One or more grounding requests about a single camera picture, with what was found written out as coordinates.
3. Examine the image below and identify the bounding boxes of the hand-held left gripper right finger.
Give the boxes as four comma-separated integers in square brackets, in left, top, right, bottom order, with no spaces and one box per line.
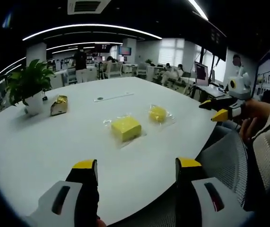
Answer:
[175,157,256,227]

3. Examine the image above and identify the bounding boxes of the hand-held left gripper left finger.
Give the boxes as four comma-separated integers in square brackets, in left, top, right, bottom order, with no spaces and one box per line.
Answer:
[23,158,100,227]

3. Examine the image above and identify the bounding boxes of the round yellow silicone block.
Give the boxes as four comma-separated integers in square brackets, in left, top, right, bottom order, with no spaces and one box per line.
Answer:
[148,104,176,132]

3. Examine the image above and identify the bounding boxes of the yellow sponge block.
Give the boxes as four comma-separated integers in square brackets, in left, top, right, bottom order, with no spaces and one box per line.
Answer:
[103,114,148,149]

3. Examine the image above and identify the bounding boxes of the person's right hand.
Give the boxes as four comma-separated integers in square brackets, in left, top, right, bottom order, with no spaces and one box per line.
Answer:
[239,116,260,144]

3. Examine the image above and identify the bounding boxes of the grey laptop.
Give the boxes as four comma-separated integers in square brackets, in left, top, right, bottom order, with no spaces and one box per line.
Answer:
[204,85,226,98]

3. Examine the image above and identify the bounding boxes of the computer monitor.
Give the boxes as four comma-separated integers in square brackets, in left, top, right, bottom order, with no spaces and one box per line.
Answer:
[194,61,209,87]

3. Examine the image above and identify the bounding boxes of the grey mesh office chair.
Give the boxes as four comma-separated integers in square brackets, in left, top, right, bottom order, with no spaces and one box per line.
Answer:
[195,129,250,212]

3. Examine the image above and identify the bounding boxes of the golden foil packet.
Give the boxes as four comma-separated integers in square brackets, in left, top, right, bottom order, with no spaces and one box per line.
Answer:
[50,95,69,116]

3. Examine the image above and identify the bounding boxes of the white office chair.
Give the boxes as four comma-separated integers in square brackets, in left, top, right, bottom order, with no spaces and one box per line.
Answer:
[106,61,123,79]

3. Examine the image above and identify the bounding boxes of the green potted plant white pot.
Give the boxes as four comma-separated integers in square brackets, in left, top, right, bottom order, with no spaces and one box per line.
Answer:
[6,59,55,116]

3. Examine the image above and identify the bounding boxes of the curved ceiling light strip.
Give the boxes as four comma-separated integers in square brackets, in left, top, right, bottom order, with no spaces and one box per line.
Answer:
[22,23,163,41]

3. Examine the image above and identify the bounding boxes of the ceiling air vent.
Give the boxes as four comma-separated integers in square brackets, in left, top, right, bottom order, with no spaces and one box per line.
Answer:
[67,0,112,15]

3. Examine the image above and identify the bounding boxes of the wall poster board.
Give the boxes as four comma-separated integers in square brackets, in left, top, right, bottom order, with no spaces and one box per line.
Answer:
[254,46,270,96]

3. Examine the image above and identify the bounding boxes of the wall display screen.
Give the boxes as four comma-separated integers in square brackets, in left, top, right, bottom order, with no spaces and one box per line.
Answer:
[118,46,132,56]

